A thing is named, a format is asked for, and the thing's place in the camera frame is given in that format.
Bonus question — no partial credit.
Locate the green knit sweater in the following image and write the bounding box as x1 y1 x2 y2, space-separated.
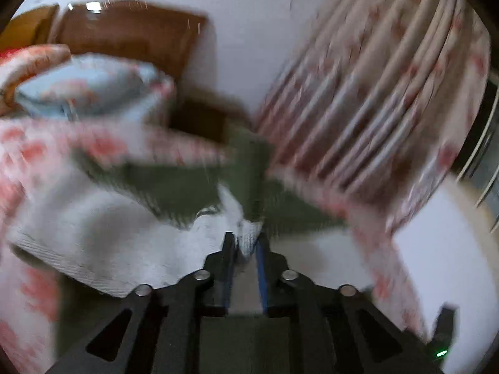
7 124 348 374

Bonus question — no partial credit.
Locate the floral pink bed sheet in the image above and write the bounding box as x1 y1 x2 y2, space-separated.
0 116 430 374

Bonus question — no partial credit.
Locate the wooden nightstand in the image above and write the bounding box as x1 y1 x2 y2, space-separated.
167 88 251 144

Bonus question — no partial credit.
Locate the floral pink curtain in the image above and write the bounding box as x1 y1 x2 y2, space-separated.
256 0 491 233

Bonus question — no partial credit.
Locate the light blue floral quilt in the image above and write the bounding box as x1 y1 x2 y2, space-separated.
14 53 176 124

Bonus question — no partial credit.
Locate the dark wooden headboard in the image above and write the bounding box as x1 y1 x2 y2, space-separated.
49 0 208 81

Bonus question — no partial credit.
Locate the orange floral folded quilt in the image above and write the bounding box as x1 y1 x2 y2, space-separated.
1 44 71 117

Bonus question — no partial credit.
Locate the light wooden headboard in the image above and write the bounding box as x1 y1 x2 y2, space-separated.
0 4 59 51

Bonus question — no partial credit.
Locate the window frame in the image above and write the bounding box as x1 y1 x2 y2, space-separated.
456 81 499 235

